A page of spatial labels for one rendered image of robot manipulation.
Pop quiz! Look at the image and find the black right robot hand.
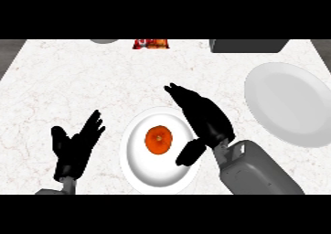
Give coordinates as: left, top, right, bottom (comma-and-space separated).
164, 82, 237, 167

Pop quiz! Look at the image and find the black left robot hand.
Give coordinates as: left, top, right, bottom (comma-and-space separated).
51, 109, 107, 184

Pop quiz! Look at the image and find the orange squash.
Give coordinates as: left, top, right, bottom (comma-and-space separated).
144, 124, 175, 155

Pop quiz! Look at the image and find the white plate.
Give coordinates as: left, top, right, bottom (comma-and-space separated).
118, 105, 203, 196

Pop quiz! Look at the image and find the grey plate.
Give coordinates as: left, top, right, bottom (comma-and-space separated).
244, 61, 331, 149

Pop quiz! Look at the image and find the dark grey appliance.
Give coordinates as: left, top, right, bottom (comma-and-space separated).
210, 39, 291, 54

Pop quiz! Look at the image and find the red and orange packet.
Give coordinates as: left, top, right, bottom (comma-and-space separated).
133, 39, 172, 50

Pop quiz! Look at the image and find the grey round dish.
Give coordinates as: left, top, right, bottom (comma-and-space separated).
89, 39, 120, 45

